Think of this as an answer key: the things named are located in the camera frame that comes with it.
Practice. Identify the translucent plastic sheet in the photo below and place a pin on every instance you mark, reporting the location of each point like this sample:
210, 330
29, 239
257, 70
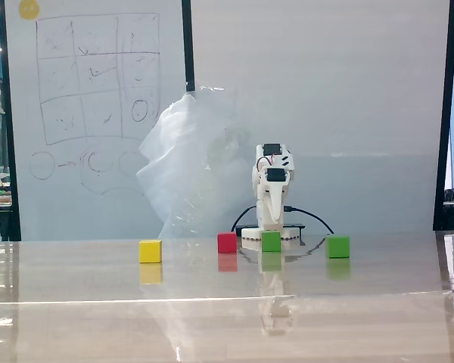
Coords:
181, 170

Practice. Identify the green cube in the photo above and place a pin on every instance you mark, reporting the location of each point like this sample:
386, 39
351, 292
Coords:
271, 242
338, 247

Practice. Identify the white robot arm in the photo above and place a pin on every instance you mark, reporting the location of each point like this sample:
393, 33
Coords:
287, 162

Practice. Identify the black chair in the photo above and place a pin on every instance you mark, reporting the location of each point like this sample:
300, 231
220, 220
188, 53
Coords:
3, 223

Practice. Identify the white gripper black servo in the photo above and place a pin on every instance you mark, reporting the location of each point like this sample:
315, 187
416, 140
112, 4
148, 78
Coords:
275, 190

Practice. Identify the yellow round magnet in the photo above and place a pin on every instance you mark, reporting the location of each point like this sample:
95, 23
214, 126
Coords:
28, 9

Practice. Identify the blank whiteboard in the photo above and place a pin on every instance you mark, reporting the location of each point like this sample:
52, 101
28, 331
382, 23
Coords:
325, 94

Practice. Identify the black board post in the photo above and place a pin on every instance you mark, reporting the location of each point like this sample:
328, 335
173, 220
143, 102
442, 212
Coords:
447, 132
9, 113
188, 45

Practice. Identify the whiteboard with marker drawings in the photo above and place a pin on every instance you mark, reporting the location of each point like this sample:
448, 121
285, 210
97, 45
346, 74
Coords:
98, 211

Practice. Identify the yellow cube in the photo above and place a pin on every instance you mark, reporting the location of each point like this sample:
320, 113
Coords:
150, 252

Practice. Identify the black flat box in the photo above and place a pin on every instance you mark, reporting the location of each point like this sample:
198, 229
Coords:
295, 226

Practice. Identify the red cube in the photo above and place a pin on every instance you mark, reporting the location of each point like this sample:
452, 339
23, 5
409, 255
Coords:
227, 243

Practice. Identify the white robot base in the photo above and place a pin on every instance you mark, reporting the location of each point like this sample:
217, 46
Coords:
249, 235

